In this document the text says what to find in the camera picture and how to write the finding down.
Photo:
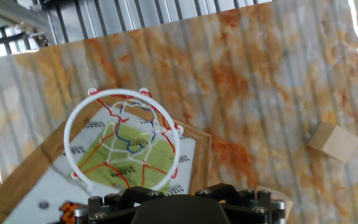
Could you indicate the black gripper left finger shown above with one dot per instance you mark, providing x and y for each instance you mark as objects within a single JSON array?
[{"x": 117, "y": 201}]

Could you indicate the wooden picture frame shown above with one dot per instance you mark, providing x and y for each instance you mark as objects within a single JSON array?
[{"x": 26, "y": 177}]

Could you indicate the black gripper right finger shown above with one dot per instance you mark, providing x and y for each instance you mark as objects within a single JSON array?
[{"x": 247, "y": 202}]

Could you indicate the light wooden cube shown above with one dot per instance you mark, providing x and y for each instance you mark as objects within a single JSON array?
[
  {"x": 337, "y": 144},
  {"x": 286, "y": 202}
]

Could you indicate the white mini basketball hoop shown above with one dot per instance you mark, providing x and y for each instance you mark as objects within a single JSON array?
[{"x": 68, "y": 124}]

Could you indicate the aluminium profile post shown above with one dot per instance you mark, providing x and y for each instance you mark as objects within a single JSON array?
[{"x": 11, "y": 21}]

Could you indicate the orange marble pattern mat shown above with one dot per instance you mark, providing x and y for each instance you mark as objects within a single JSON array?
[{"x": 244, "y": 93}]

